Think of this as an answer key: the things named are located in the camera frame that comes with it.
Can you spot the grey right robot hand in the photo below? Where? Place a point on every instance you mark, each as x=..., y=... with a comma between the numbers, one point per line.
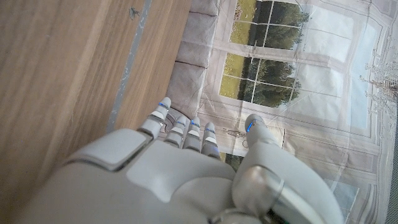
x=174, y=180

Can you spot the printed window scene backdrop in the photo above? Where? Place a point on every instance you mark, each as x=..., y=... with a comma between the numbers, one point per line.
x=311, y=77

